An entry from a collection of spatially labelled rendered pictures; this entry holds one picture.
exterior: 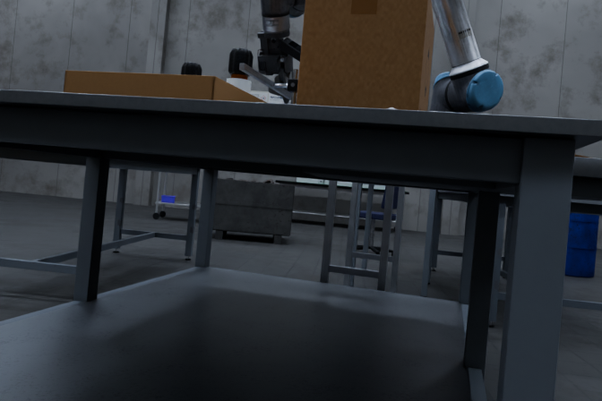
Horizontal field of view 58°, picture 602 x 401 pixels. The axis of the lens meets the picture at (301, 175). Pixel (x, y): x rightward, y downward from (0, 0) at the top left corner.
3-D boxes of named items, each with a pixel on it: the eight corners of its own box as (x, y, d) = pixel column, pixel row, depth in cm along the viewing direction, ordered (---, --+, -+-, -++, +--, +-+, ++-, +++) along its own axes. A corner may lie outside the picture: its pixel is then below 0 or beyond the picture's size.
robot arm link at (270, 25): (292, 12, 150) (283, 18, 143) (293, 28, 152) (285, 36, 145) (267, 12, 152) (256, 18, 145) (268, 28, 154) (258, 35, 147)
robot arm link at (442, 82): (453, 120, 184) (460, 80, 184) (477, 117, 171) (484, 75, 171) (422, 113, 181) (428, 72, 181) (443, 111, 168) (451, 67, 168)
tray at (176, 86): (159, 120, 116) (161, 101, 116) (275, 127, 109) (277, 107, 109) (63, 95, 87) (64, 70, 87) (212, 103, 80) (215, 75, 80)
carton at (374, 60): (327, 134, 137) (337, 28, 137) (425, 141, 131) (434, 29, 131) (294, 118, 108) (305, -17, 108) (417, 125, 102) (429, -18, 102)
